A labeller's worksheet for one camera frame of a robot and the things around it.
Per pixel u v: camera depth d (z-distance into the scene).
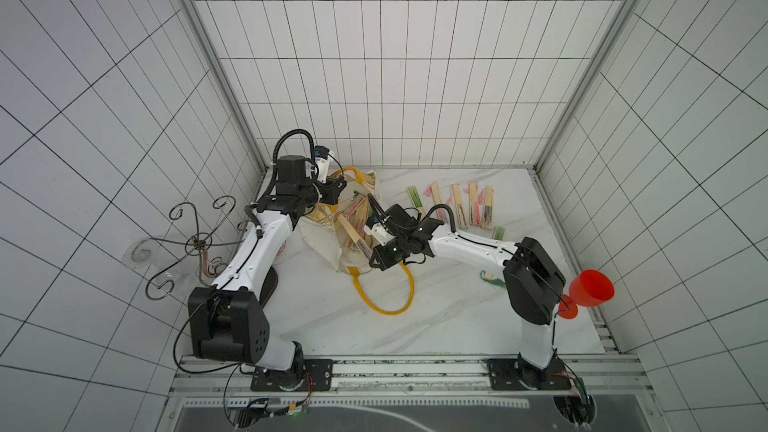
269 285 0.86
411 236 0.66
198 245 0.62
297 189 0.63
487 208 1.07
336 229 0.77
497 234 1.00
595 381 0.73
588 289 0.72
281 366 0.61
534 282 0.52
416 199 1.10
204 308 0.41
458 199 1.11
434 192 1.12
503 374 0.72
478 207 1.07
